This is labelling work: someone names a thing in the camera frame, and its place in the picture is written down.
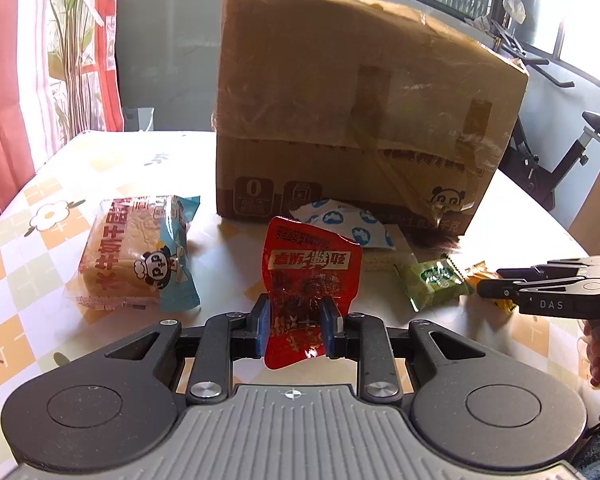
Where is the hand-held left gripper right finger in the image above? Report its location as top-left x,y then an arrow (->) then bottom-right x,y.
319,296 -> 503,404

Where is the black exercise bike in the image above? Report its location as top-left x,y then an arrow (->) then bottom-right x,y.
490,20 -> 600,213

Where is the person's right hand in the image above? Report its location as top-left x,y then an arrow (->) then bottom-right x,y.
582,321 -> 600,390

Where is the white packet with blue print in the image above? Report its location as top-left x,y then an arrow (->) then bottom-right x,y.
287,198 -> 397,252

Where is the orange snack packet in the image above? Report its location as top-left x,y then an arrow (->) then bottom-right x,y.
462,260 -> 518,315

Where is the brown cardboard box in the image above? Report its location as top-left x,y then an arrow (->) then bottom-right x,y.
211,0 -> 530,237

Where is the red snack packet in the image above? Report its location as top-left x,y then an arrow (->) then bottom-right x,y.
261,216 -> 364,370

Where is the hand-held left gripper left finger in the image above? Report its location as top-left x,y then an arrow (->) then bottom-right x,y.
87,295 -> 272,406

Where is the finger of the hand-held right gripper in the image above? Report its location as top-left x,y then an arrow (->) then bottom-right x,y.
497,256 -> 600,281
477,276 -> 600,317

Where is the green snack packet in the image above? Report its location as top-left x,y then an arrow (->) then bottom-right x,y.
393,255 -> 475,312

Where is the blue and clear bread packet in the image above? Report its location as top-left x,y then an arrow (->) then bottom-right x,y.
66,193 -> 202,313

